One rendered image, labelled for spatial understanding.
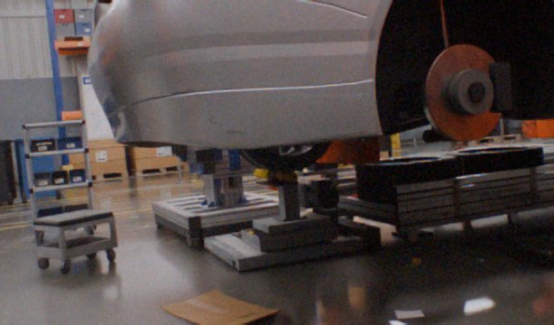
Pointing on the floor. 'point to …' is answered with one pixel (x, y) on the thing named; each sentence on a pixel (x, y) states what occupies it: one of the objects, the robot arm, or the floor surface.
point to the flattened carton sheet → (216, 310)
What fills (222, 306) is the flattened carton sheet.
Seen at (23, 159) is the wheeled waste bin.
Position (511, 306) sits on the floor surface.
